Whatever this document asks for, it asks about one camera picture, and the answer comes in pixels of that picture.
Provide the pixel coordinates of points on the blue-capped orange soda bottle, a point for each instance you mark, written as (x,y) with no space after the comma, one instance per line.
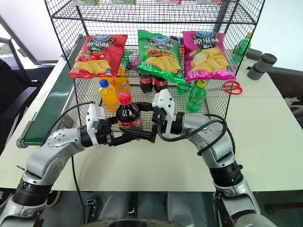
(109,98)

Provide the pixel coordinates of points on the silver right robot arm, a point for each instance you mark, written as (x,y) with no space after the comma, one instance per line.
(220,144)

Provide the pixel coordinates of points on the green white snack pack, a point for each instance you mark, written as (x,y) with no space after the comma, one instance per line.
(85,2)

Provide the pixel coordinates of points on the black office chair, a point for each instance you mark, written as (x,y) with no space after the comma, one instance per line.
(16,85)

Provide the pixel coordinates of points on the small green object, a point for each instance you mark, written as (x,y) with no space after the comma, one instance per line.
(126,59)

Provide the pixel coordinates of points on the grey cylindrical roll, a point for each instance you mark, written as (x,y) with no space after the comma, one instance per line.
(261,66)

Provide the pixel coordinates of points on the black printed board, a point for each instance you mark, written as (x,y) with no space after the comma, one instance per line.
(288,94)

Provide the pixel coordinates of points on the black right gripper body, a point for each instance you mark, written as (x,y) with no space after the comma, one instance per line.
(158,118)

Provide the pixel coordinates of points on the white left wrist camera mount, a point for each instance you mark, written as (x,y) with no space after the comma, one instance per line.
(93,118)

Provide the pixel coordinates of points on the yellow-capped green soda bottle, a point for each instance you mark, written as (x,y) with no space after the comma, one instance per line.
(196,97)

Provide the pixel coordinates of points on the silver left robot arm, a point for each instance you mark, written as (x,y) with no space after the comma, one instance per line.
(45,156)

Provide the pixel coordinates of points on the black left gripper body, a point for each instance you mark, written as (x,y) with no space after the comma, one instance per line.
(105,134)

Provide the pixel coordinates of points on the red-capped cola bottle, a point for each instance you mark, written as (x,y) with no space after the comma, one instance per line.
(127,113)

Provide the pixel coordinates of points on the purple box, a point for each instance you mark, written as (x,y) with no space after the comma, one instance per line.
(177,43)

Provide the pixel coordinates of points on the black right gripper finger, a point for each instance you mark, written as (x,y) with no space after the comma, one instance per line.
(145,107)
(142,135)

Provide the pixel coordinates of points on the magenta original chips bag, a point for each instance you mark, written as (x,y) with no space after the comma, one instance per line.
(208,59)

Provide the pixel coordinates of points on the green conveyor belt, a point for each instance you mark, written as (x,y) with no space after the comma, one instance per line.
(54,99)

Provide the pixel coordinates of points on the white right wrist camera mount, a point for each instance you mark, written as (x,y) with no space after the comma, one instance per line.
(165,99)

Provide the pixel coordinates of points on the pink white snack pack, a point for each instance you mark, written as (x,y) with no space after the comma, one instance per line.
(209,2)

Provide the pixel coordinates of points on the red white snack pack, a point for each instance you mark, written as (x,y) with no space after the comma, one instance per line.
(169,2)

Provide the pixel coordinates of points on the green barbecue chips bag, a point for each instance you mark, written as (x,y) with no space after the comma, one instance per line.
(159,58)

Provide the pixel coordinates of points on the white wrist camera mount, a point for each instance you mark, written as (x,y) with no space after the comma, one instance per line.
(165,99)
(93,118)

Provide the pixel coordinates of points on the red tomato chips bag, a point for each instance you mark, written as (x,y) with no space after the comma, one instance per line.
(99,58)

